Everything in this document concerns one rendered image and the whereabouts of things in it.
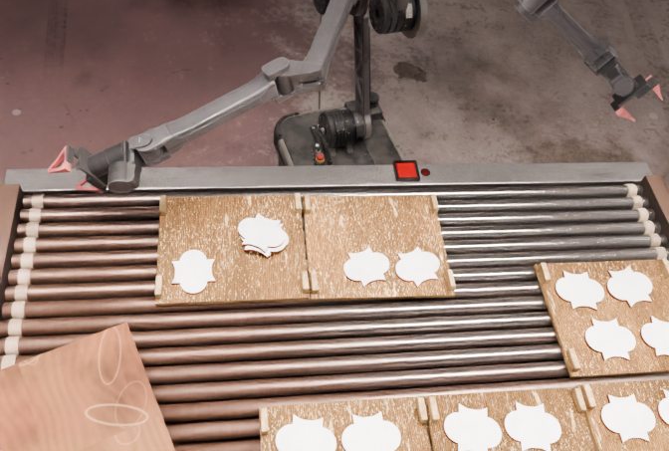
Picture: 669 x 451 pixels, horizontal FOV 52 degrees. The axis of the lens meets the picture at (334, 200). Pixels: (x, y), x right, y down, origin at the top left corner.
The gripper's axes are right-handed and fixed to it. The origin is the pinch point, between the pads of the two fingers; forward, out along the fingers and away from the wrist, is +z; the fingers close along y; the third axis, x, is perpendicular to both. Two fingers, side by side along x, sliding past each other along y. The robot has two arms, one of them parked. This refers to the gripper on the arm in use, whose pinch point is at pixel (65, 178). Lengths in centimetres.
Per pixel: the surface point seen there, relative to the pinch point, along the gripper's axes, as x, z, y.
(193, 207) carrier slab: 2.9, -14.9, 35.6
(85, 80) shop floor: 149, 83, 99
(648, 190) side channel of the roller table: -2, -141, 111
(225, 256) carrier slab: -14.5, -22.3, 38.5
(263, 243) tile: -13, -33, 41
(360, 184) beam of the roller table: 9, -58, 64
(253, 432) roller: -64, -26, 39
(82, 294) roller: -21.4, 11.4, 20.4
